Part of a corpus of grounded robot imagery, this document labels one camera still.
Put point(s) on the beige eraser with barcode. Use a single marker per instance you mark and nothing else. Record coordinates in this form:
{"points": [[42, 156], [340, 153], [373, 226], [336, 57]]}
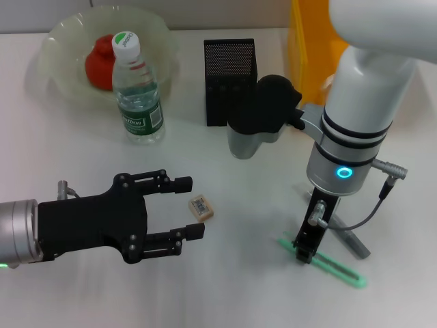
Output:
{"points": [[201, 207]]}

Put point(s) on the grey marker pen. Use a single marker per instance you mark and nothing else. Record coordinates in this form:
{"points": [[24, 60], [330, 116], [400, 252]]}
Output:
{"points": [[356, 246]]}

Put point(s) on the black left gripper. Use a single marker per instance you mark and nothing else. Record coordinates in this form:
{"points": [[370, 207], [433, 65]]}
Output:
{"points": [[92, 222]]}

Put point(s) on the black mesh pen holder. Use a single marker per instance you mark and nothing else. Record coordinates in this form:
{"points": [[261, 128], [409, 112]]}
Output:
{"points": [[222, 102]]}

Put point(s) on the pale green translucent fruit bowl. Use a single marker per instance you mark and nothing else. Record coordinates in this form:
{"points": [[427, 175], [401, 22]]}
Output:
{"points": [[61, 41]]}

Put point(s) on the yellow plastic bin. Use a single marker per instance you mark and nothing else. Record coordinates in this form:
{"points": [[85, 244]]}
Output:
{"points": [[307, 51]]}

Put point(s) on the red-orange toy orange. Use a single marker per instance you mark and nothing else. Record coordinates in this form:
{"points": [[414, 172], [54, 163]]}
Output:
{"points": [[99, 68]]}

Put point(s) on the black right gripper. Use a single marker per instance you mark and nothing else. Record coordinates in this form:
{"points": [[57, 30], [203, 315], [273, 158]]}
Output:
{"points": [[312, 232]]}

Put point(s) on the clear green-label water bottle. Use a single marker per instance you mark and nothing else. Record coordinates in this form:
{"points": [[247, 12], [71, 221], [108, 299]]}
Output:
{"points": [[140, 102]]}

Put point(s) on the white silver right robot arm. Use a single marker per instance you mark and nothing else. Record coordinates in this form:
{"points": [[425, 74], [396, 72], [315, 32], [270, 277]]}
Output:
{"points": [[358, 102]]}

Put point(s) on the mint green utility knife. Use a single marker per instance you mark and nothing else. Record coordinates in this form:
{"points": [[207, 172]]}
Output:
{"points": [[341, 273]]}

